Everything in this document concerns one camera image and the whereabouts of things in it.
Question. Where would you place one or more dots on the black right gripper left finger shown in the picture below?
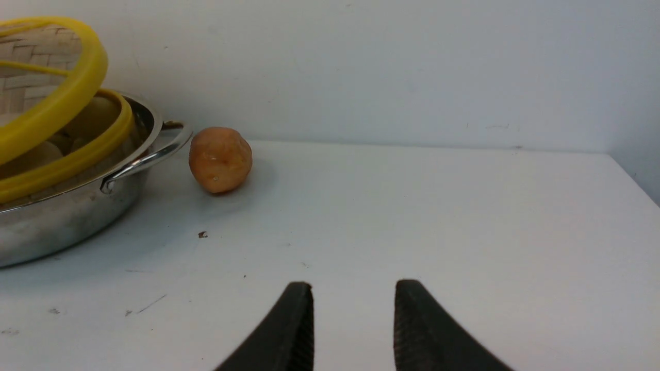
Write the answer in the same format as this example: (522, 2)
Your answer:
(285, 338)

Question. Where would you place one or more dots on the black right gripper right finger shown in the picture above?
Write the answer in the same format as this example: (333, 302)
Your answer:
(426, 337)

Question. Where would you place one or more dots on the yellow bamboo steamer basket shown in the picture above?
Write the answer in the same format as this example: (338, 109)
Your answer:
(41, 178)

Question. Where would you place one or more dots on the yellow bamboo steamer lid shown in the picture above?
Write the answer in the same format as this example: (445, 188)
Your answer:
(51, 67)

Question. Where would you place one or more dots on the stainless steel pot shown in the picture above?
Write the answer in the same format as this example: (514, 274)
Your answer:
(65, 214)

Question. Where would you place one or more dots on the brown toy potato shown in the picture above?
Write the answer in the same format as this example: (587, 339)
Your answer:
(220, 159)

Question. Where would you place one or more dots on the yellow-green toy bun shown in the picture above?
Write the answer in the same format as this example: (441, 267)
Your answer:
(94, 119)

